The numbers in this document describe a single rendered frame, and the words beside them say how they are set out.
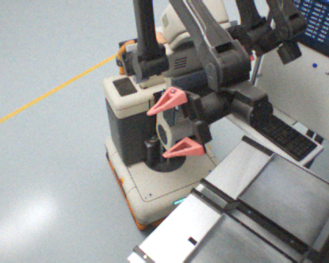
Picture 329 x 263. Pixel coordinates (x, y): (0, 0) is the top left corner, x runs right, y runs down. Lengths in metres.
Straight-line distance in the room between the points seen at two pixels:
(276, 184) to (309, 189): 0.12
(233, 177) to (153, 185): 0.77
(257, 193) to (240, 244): 0.21
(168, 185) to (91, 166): 0.71
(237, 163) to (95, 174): 1.30
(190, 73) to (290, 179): 0.56
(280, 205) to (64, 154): 1.73
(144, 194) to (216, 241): 0.86
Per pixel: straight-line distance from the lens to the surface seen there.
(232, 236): 1.08
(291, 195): 1.22
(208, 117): 0.63
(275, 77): 1.56
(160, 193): 1.84
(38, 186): 2.36
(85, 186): 2.26
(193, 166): 1.96
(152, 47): 1.01
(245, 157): 1.27
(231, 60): 0.63
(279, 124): 1.52
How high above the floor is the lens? 1.84
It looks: 46 degrees down
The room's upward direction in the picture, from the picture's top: straight up
